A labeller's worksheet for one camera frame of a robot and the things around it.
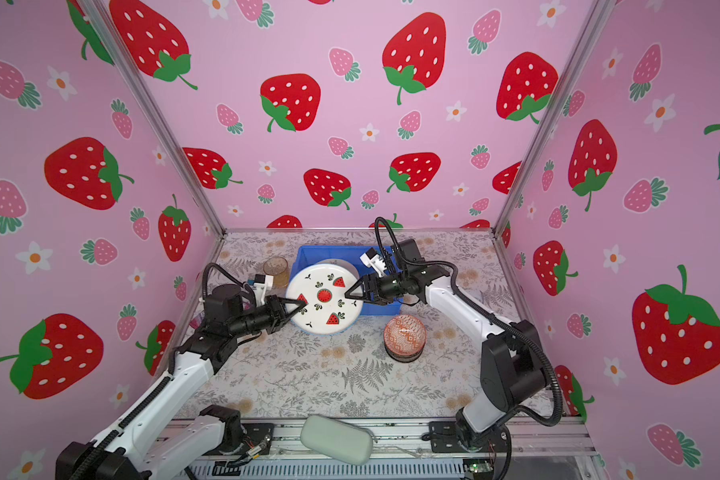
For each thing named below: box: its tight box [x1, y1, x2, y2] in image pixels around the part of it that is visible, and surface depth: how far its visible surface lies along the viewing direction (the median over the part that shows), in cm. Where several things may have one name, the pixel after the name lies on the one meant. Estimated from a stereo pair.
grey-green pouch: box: [300, 415, 375, 465], surface depth 73 cm
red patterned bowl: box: [384, 314, 427, 356], surface depth 85 cm
